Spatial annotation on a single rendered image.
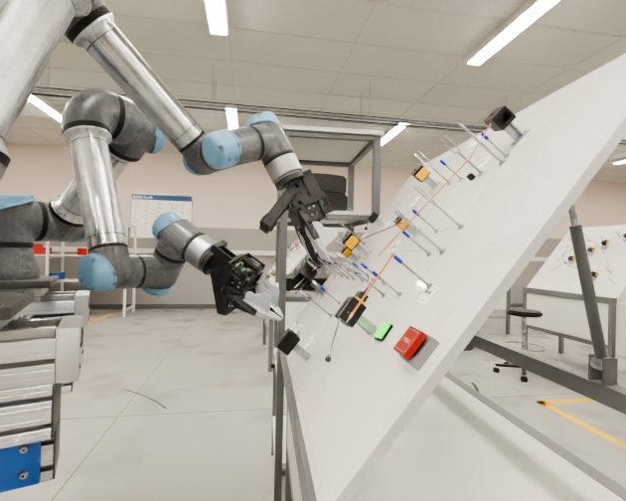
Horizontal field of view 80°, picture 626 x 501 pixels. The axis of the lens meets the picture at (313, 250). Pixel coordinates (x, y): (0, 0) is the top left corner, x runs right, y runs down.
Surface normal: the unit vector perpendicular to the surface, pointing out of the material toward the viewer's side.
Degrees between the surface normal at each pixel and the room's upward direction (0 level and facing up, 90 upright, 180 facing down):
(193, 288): 90
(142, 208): 90
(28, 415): 90
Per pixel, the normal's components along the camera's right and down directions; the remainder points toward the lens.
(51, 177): 0.17, 0.00
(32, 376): 0.50, 0.00
